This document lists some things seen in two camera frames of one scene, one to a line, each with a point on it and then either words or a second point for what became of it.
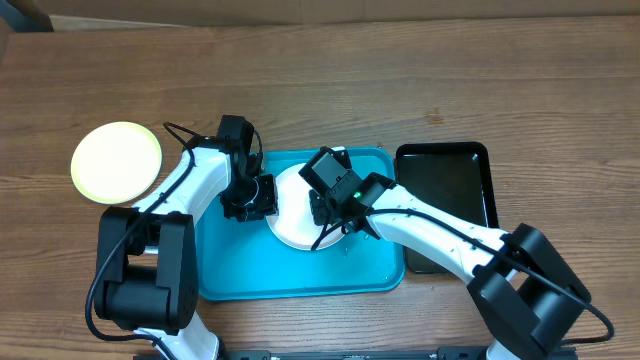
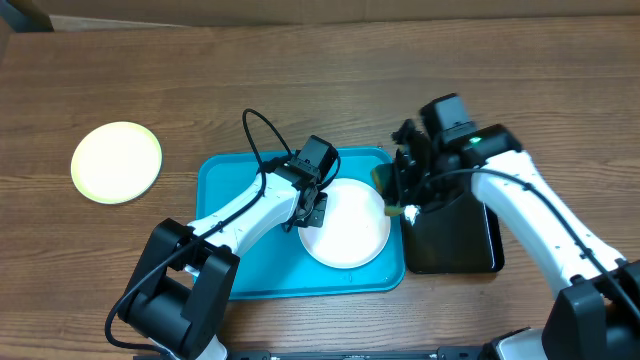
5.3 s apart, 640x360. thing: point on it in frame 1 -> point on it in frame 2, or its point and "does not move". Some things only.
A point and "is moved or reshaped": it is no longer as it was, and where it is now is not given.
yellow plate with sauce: (116, 163) does not move
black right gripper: (330, 208) -> (409, 199)
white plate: (293, 223) is moved or reshaped
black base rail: (421, 353) does not move
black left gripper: (269, 205) -> (317, 220)
